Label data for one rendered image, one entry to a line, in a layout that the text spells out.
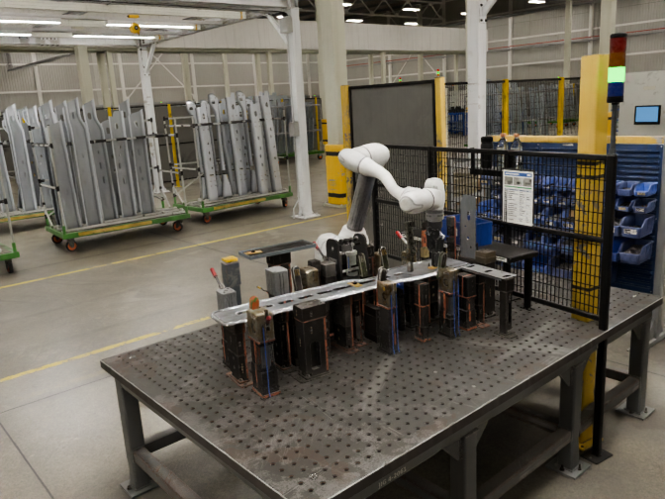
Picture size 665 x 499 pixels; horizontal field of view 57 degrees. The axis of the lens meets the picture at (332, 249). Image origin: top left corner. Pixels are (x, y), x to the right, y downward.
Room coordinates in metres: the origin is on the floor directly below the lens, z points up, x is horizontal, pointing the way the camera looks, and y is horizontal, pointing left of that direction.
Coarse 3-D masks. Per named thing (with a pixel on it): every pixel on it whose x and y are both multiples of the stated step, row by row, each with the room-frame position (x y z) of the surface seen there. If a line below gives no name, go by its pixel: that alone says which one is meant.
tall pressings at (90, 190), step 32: (64, 128) 9.14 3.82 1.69; (96, 128) 9.17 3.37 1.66; (128, 128) 9.69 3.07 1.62; (64, 160) 8.63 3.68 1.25; (96, 160) 9.12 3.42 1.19; (128, 160) 9.34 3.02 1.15; (64, 192) 8.57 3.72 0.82; (96, 192) 8.76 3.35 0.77; (128, 192) 9.33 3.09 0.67; (64, 224) 8.43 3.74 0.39; (96, 224) 8.75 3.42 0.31
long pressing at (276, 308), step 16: (400, 272) 2.95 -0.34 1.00; (416, 272) 2.93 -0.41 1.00; (432, 272) 2.92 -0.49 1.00; (320, 288) 2.76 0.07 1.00; (336, 288) 2.76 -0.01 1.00; (352, 288) 2.73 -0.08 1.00; (368, 288) 2.73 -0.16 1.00; (272, 304) 2.57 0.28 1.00; (288, 304) 2.56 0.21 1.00; (224, 320) 2.40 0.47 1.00; (240, 320) 2.40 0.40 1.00
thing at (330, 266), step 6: (324, 264) 2.90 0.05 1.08; (330, 264) 2.91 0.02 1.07; (324, 270) 2.91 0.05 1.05; (330, 270) 2.91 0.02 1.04; (324, 276) 2.91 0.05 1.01; (330, 276) 2.90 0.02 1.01; (324, 282) 2.91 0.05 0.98; (330, 282) 2.90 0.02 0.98; (330, 306) 2.91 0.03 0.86; (330, 312) 2.90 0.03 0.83; (330, 318) 2.90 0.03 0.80; (330, 324) 2.90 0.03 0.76; (330, 330) 2.90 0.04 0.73; (330, 336) 2.89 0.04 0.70
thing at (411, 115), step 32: (352, 96) 6.05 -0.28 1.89; (384, 96) 5.71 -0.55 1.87; (416, 96) 5.41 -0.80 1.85; (352, 128) 6.06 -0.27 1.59; (384, 128) 5.72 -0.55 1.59; (416, 128) 5.41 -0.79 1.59; (416, 160) 5.43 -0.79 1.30; (352, 192) 6.10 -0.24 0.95; (384, 192) 5.75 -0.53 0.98; (384, 224) 5.76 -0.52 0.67; (416, 224) 5.45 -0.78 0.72
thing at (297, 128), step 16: (272, 16) 10.49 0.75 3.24; (288, 16) 9.99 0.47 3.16; (288, 48) 10.03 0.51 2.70; (288, 64) 10.01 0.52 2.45; (304, 96) 10.03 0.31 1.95; (304, 112) 10.02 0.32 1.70; (304, 128) 10.00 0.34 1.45; (304, 144) 9.99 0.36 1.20; (304, 160) 9.97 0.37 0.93; (304, 176) 9.96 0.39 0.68; (304, 192) 9.95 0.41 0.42; (304, 208) 9.94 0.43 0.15
